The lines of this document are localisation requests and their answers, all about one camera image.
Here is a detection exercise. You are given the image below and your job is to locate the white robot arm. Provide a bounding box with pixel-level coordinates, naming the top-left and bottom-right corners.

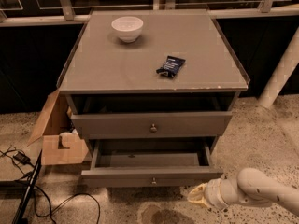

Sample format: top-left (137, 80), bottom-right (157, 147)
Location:
top-left (187, 168), bottom-right (299, 216)

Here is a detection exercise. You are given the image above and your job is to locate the grey bottom drawer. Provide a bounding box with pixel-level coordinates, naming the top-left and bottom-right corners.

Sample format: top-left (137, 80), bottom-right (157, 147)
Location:
top-left (81, 138), bottom-right (223, 188)

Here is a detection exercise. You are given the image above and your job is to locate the grey drawer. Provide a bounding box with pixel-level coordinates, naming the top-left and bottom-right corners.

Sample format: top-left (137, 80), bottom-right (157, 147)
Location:
top-left (71, 111), bottom-right (232, 139)
top-left (81, 138), bottom-right (223, 188)

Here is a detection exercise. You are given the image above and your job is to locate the grey middle drawer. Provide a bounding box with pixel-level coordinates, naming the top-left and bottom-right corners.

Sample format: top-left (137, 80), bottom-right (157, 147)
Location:
top-left (71, 111), bottom-right (232, 139)

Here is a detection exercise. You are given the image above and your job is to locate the grey wooden drawer cabinet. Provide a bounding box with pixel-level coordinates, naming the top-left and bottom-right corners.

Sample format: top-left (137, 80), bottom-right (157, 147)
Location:
top-left (56, 8), bottom-right (251, 189)

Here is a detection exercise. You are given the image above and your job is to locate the dark blue snack packet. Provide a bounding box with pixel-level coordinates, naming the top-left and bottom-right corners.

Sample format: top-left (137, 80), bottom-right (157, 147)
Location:
top-left (156, 56), bottom-right (185, 78)

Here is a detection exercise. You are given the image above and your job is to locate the brown cardboard box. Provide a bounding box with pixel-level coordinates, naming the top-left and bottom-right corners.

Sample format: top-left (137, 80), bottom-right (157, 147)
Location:
top-left (28, 90), bottom-right (89, 165)

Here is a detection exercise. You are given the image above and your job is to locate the black monitor stand edge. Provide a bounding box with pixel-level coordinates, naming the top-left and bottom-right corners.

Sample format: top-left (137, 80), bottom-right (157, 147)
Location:
top-left (12, 153), bottom-right (41, 224)

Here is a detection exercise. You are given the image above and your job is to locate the white ceramic bowl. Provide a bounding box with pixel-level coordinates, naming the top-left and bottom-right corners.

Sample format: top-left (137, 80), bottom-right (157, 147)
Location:
top-left (111, 16), bottom-right (144, 43)

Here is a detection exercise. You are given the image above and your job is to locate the black power adapter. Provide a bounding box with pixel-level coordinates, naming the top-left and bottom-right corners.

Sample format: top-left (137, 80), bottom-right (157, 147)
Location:
top-left (13, 152), bottom-right (30, 164)

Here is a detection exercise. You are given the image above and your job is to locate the black cable on floor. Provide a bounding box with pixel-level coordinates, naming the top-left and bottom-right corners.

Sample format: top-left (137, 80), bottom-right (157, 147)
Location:
top-left (0, 145), bottom-right (102, 224)

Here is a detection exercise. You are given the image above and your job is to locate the white diagonal post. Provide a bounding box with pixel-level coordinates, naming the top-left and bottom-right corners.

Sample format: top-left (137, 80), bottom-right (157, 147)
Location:
top-left (258, 28), bottom-right (299, 108)

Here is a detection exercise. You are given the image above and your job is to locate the metal window railing frame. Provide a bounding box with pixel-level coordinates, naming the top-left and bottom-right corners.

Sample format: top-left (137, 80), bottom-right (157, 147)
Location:
top-left (0, 0), bottom-right (299, 26)

